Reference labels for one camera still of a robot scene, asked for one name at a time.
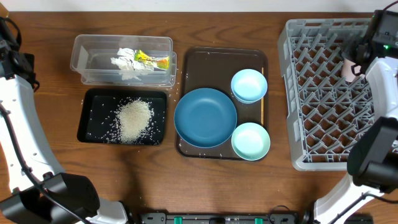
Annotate pink cup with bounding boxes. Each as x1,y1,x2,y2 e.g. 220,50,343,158
341,58,363,83

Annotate white tissue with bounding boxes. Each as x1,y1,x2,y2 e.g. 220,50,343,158
111,48,135,80
132,60,154,71

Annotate white rice pile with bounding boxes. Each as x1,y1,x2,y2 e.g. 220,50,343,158
86,96,165,146

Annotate green yellow snack wrapper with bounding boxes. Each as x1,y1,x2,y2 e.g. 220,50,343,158
134,50,170,70

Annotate dark blue plate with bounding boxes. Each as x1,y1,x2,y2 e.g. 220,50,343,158
174,88,238,148

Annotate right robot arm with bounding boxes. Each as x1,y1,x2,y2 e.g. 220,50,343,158
305,31,397,223

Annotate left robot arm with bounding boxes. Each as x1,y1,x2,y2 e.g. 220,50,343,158
1,39,128,223

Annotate grey dishwasher rack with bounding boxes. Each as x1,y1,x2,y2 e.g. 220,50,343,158
277,17,398,172

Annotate clear plastic bin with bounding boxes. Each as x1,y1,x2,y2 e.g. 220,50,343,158
70,34,177,87

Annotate black plastic tray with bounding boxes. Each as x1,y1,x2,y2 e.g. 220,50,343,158
77,88,167,146

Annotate wooden chopstick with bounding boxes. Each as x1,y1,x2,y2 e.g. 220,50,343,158
261,67,265,127

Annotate light blue bowl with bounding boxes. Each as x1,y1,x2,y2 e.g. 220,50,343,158
231,69,268,104

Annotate mint green bowl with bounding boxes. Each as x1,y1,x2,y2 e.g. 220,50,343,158
231,123,271,161

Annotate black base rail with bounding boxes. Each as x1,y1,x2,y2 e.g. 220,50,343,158
133,206,315,224

